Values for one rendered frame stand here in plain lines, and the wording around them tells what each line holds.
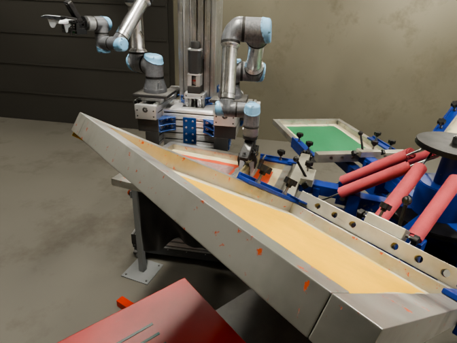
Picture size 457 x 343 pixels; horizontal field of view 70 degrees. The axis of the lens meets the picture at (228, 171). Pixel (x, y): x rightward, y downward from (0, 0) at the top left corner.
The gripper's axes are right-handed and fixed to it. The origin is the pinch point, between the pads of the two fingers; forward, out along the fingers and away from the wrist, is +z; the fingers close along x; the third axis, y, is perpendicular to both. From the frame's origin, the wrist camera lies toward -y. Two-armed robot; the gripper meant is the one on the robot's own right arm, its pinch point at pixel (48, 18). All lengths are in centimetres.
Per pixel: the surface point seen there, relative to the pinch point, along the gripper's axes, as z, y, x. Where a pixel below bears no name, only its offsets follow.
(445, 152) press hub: -37, 11, -181
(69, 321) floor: 31, 164, -41
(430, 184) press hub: -45, 28, -183
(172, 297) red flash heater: 56, 39, -137
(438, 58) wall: -433, 14, -155
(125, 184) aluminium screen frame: 9, 62, -65
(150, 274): -26, 161, -52
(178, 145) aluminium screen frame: -44, 63, -52
